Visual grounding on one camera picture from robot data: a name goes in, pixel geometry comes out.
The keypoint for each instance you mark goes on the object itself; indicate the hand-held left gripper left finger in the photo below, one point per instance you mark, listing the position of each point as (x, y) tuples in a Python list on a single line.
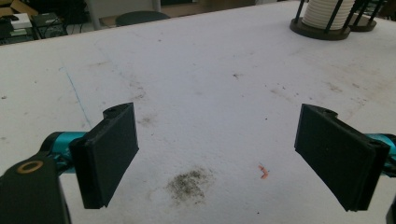
[(106, 155)]

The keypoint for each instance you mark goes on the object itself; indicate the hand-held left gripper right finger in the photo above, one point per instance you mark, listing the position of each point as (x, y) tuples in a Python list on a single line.
[(337, 155)]

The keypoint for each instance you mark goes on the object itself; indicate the small orange scrap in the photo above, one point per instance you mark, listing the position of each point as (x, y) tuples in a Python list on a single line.
[(263, 172)]

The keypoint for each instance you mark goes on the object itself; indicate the dark round plate rack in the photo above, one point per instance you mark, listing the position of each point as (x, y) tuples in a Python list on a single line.
[(362, 23), (317, 31)]

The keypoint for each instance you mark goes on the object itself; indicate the stack of white plates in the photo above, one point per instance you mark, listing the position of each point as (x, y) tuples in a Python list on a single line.
[(327, 14)]

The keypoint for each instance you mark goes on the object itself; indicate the dark round stool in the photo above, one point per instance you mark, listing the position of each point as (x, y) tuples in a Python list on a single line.
[(140, 17)]

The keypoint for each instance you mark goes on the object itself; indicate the white box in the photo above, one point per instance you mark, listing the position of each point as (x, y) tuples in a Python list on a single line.
[(21, 21)]

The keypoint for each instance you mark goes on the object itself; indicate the cardboard box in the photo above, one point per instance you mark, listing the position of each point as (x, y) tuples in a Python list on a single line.
[(17, 6)]

